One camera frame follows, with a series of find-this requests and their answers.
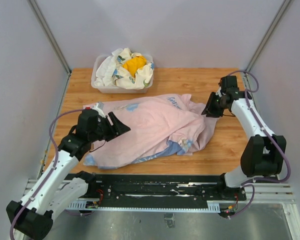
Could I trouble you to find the white slotted cable duct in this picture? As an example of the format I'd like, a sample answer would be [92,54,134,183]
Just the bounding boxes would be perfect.
[66,196,221,213]

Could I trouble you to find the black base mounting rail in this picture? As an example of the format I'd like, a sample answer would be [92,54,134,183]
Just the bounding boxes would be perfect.
[64,172,247,210]

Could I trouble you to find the aluminium frame post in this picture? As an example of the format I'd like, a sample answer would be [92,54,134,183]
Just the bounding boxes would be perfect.
[27,0,72,76]
[245,0,294,72]

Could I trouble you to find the translucent plastic bin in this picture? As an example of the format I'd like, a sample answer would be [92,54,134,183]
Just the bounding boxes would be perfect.
[91,48,154,94]

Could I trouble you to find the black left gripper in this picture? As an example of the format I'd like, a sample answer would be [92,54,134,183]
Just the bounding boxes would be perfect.
[89,111,131,143]

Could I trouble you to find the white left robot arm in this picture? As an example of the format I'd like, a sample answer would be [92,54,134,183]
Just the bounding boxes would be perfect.
[6,107,131,240]

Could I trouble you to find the white crumpled cloth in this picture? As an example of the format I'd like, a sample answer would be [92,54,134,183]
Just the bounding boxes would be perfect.
[94,56,117,87]

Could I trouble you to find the yellow orange cloth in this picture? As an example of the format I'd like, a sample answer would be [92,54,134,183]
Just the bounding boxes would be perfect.
[122,55,147,77]

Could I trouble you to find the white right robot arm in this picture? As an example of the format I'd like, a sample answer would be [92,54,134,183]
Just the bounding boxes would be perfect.
[201,75,291,200]

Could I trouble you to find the pink blue printed pillowcase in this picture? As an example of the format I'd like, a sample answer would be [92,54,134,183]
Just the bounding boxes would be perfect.
[83,93,218,170]

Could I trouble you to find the cream floral printed cloth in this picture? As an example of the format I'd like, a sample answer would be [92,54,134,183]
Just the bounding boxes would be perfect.
[110,47,155,90]

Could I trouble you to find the right aluminium frame post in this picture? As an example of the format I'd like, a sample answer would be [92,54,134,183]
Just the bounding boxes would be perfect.
[245,0,294,72]

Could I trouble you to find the left aluminium frame post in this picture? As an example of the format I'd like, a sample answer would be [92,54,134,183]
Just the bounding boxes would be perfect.
[27,0,72,76]

